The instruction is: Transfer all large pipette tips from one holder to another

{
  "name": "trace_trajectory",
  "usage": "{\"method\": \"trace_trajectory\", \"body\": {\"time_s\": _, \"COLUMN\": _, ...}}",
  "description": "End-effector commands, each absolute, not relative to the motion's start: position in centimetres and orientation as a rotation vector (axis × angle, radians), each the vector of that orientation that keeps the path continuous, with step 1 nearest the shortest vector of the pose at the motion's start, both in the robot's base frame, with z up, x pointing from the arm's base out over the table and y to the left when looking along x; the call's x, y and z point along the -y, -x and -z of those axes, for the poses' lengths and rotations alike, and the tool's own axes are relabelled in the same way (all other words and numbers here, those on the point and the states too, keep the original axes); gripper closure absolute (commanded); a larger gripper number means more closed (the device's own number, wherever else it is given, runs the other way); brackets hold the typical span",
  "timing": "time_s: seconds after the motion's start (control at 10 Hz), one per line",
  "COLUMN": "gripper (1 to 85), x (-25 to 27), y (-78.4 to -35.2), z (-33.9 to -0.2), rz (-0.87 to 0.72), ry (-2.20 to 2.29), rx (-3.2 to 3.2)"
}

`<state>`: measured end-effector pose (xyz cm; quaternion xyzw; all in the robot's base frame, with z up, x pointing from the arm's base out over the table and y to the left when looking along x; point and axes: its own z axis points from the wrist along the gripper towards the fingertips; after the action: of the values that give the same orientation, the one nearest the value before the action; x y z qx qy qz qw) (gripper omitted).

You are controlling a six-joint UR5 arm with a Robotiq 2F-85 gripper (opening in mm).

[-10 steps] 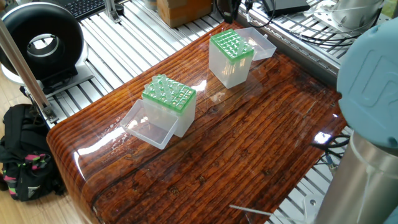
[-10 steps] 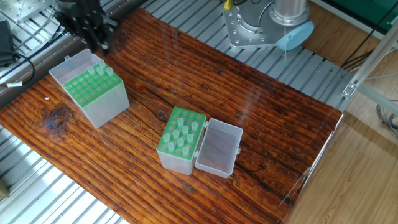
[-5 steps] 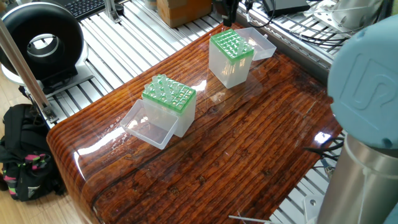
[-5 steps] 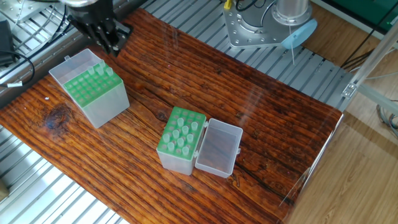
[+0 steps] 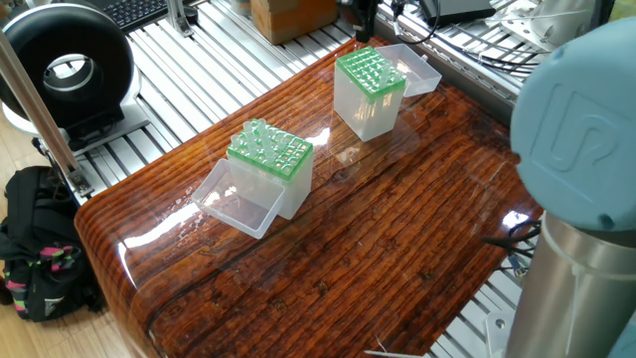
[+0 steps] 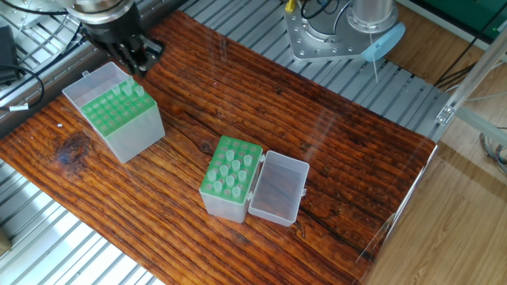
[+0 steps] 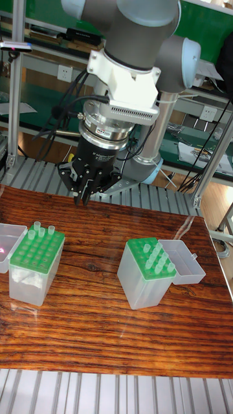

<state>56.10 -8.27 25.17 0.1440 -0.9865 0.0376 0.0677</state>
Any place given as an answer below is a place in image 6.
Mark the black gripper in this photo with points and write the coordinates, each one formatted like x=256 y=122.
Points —
x=111 y=32

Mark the translucent tip box green rack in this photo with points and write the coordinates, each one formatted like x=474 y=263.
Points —
x=220 y=206
x=135 y=134

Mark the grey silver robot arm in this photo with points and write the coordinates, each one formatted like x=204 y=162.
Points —
x=352 y=20

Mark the clear hinged box lid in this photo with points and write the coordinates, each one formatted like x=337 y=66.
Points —
x=277 y=190
x=89 y=85

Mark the yellow tag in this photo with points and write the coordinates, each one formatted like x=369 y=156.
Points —
x=290 y=5

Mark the glossy wooden board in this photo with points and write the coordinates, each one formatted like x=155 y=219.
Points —
x=333 y=150

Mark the grey metal mount plate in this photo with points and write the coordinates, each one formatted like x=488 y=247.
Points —
x=313 y=39

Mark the aluminium frame corner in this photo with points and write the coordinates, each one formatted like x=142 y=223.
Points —
x=467 y=99

